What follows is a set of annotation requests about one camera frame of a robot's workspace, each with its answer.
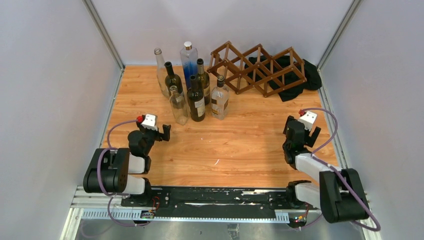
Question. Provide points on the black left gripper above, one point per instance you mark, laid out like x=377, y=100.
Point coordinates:
x=160, y=136

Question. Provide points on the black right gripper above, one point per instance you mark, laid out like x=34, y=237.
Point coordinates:
x=312, y=139

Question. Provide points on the dark bottle rack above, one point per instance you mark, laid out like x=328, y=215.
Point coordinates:
x=196, y=99

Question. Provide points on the dark bottle white label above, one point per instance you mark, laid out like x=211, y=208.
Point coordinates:
x=172, y=79

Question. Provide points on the clear round glass bottle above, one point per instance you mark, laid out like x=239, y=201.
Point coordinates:
x=161, y=72

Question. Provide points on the small clear bottle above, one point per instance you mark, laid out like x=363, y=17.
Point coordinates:
x=220, y=99

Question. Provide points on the dark bottle barcode label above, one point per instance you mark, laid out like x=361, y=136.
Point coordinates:
x=204, y=78

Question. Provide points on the blue square glass bottle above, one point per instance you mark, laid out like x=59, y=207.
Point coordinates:
x=189, y=56

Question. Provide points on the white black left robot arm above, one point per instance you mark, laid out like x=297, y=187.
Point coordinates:
x=111, y=170

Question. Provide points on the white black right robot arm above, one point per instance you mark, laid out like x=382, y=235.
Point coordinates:
x=339, y=193

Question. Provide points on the black cloth behind rack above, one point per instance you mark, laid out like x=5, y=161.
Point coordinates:
x=313, y=79

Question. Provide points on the brown wooden wine rack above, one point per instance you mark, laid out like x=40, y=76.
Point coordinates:
x=241, y=75

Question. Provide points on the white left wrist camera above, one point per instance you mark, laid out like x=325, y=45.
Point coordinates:
x=149, y=122

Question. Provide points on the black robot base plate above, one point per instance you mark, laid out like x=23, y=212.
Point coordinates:
x=219, y=204

